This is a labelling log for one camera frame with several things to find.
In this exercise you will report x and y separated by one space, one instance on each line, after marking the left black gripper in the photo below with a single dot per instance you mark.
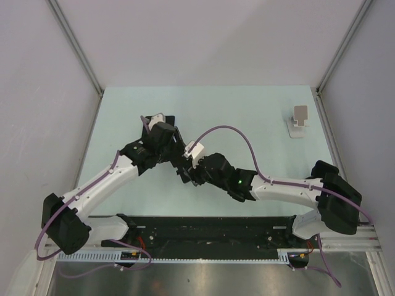
178 147

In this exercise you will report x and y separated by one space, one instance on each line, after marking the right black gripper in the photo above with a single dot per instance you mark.
193 172

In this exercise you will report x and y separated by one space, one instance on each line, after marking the white phone stand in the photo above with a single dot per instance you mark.
297 122

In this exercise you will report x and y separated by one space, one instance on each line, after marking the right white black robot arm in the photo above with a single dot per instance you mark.
333 202

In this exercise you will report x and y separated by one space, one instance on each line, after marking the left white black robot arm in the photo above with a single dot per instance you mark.
64 218

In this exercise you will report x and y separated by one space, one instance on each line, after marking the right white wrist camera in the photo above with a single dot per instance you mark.
194 151

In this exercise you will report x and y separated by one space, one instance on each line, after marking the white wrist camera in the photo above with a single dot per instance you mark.
152 120
194 151

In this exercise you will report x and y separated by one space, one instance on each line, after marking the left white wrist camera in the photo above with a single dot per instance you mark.
152 120

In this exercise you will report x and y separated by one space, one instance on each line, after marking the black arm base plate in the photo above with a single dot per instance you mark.
212 236

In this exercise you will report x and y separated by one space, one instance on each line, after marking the white slotted cable duct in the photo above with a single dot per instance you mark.
125 256

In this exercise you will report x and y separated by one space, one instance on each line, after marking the left aluminium frame post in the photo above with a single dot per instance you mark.
71 38

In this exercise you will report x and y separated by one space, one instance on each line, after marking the aluminium frame post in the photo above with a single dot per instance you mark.
353 28
71 38

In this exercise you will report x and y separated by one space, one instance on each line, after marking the right aluminium frame post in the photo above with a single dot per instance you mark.
353 28

